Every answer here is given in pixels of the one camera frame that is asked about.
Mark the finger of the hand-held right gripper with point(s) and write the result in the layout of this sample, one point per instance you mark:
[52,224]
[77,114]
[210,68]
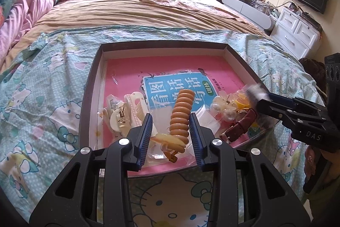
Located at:
[273,110]
[305,107]

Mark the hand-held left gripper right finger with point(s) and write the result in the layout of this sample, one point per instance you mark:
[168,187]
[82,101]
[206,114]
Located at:
[196,139]

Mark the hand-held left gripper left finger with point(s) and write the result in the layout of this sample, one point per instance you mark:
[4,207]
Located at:
[145,136]

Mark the white hair claw clip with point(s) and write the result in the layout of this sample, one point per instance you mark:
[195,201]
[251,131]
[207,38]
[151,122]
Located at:
[132,107]

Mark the pearl ball hair clip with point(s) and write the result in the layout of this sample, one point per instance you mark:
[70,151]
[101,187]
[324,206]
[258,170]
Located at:
[223,107]

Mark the dark cardboard tray box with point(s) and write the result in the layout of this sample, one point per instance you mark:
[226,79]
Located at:
[93,99]

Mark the person's right forearm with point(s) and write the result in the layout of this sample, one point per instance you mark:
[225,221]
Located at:
[329,179]

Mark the person's right hand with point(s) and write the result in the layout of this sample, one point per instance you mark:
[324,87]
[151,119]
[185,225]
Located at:
[309,163]

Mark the amber hair clip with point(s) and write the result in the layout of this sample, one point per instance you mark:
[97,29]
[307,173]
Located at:
[164,140]

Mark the brown fuzzy object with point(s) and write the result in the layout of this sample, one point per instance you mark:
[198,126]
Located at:
[313,75]

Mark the yellow item in plastic bag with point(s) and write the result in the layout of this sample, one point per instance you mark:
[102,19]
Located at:
[243,100]

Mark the pink book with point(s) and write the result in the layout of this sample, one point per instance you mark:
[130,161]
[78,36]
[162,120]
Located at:
[127,70]

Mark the white drawer cabinet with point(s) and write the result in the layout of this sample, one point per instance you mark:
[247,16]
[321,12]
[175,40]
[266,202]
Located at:
[294,32]

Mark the white dresser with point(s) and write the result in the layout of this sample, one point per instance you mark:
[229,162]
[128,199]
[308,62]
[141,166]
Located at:
[247,7]

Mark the cartoon cat print blanket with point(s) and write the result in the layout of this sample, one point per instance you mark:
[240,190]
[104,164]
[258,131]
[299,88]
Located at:
[39,110]

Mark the tan bedsheet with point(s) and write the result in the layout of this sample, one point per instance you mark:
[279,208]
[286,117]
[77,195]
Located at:
[119,11]

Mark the cream cloth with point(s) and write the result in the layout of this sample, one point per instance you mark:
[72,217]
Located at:
[172,2]

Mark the pink quilt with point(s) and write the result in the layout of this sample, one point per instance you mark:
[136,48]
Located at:
[24,19]

